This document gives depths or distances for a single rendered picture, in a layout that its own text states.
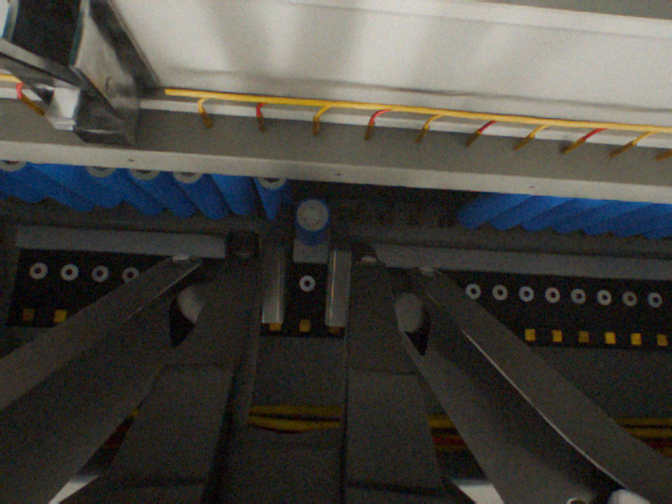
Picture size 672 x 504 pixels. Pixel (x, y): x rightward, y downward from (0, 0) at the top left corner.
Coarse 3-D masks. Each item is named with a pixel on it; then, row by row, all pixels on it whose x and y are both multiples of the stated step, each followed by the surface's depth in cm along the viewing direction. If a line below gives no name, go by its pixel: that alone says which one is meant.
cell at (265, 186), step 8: (256, 184) 20; (264, 184) 20; (272, 184) 20; (280, 184) 20; (288, 184) 20; (264, 192) 20; (272, 192) 20; (280, 192) 20; (288, 192) 21; (264, 200) 22; (272, 200) 21; (280, 200) 21; (288, 200) 22; (264, 208) 24; (272, 208) 22; (272, 216) 24
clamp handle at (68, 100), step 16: (0, 48) 8; (16, 48) 9; (0, 64) 9; (16, 64) 9; (32, 64) 9; (48, 64) 10; (48, 80) 10; (64, 80) 10; (80, 80) 11; (64, 96) 11; (80, 96) 11; (48, 112) 11; (64, 112) 11; (80, 112) 11
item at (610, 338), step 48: (48, 288) 27; (96, 288) 27; (480, 288) 29; (576, 288) 30; (624, 288) 30; (288, 336) 28; (336, 336) 28; (528, 336) 29; (576, 336) 29; (624, 336) 29
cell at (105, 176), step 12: (84, 168) 19; (96, 168) 19; (108, 168) 19; (120, 168) 19; (96, 180) 19; (108, 180) 19; (120, 180) 20; (132, 180) 21; (120, 192) 21; (132, 192) 21; (144, 192) 22; (132, 204) 23; (144, 204) 23; (156, 204) 24
